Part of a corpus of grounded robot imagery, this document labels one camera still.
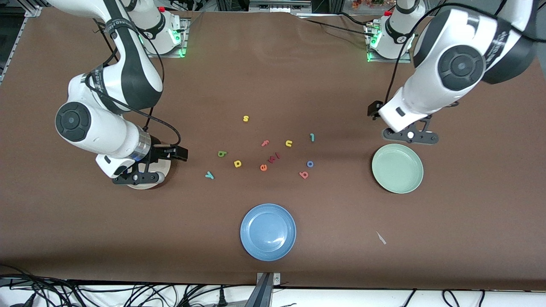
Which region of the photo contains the aluminium table edge rail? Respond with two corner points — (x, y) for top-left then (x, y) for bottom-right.
(0, 5), (42, 84)

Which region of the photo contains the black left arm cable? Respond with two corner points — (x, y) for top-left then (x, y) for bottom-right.
(384, 0), (546, 107)

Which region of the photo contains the black cable on table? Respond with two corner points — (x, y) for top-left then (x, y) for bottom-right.
(294, 12), (376, 39)

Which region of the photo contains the blue plate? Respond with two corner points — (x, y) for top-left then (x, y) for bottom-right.
(240, 203), (296, 261)

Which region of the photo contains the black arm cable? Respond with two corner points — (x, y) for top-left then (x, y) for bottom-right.
(384, 0), (546, 107)
(84, 17), (182, 148)

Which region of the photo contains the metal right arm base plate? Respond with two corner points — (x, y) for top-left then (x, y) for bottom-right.
(145, 17), (189, 58)

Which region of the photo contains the orange decoration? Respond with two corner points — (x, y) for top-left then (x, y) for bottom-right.
(352, 0), (395, 10)

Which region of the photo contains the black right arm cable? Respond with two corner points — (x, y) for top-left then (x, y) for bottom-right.
(84, 17), (182, 148)

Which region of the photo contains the aluminium frame structure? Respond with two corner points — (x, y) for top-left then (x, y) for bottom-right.
(215, 0), (342, 13)

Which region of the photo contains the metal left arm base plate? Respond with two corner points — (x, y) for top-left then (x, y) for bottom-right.
(366, 23), (412, 64)

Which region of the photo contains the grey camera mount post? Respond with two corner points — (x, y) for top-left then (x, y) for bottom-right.
(245, 272), (282, 307)

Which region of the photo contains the pale green plate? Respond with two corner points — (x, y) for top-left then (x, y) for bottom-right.
(372, 144), (424, 194)

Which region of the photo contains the beige brown plate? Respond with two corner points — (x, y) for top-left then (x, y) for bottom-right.
(126, 157), (171, 190)

